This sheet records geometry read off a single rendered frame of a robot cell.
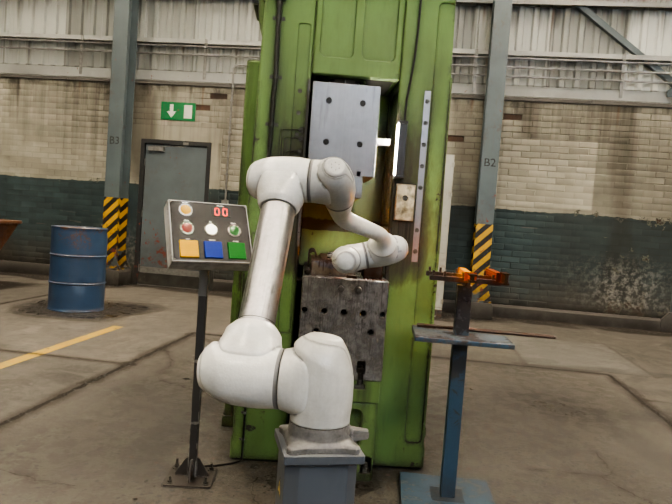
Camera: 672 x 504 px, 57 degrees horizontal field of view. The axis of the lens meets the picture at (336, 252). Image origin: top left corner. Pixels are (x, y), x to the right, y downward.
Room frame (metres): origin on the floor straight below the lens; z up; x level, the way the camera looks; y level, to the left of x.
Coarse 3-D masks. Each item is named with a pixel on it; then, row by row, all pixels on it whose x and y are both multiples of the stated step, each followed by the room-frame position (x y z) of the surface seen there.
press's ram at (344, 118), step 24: (312, 96) 2.73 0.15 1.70; (336, 96) 2.74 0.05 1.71; (360, 96) 2.74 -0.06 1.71; (312, 120) 2.73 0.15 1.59; (336, 120) 2.74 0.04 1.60; (360, 120) 2.74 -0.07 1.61; (312, 144) 2.73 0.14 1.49; (336, 144) 2.74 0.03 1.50; (360, 144) 2.75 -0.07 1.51; (384, 144) 2.94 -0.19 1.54; (360, 168) 2.75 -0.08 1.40
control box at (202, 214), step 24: (168, 216) 2.51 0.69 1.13; (192, 216) 2.55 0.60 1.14; (216, 216) 2.60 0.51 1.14; (240, 216) 2.65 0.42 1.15; (168, 240) 2.48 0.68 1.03; (216, 240) 2.54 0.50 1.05; (240, 240) 2.59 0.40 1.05; (168, 264) 2.46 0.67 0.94; (192, 264) 2.47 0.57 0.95; (216, 264) 2.51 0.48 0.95; (240, 264) 2.55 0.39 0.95
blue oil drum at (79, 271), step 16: (64, 240) 6.36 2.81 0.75; (80, 240) 6.38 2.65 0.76; (96, 240) 6.49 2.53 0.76; (64, 256) 6.35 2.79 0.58; (80, 256) 6.38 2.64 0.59; (96, 256) 6.49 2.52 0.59; (64, 272) 6.36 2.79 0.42; (80, 272) 6.39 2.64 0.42; (96, 272) 6.51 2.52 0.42; (48, 288) 6.51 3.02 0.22; (64, 288) 6.36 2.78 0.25; (80, 288) 6.40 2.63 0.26; (96, 288) 6.52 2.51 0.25; (48, 304) 6.47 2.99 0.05; (64, 304) 6.36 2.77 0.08; (80, 304) 6.40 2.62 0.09; (96, 304) 6.53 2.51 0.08
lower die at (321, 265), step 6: (312, 258) 2.85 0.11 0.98; (318, 258) 2.88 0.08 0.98; (324, 258) 2.76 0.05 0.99; (330, 258) 2.79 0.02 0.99; (312, 264) 2.74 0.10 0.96; (318, 264) 2.74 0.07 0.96; (324, 264) 2.74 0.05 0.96; (330, 264) 2.74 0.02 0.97; (312, 270) 2.74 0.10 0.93; (318, 270) 2.74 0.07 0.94; (324, 270) 2.74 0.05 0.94; (330, 270) 2.74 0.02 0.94; (336, 270) 2.74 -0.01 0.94; (342, 276) 2.74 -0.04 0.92
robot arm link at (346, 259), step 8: (344, 248) 2.31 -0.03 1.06; (352, 248) 2.32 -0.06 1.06; (360, 248) 2.33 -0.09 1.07; (336, 256) 2.29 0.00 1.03; (344, 256) 2.28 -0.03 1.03; (352, 256) 2.28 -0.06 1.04; (360, 256) 2.32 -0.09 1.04; (336, 264) 2.29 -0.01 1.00; (344, 264) 2.28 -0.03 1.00; (352, 264) 2.28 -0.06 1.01; (360, 264) 2.32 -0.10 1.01; (344, 272) 2.30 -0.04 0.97; (352, 272) 2.34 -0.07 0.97
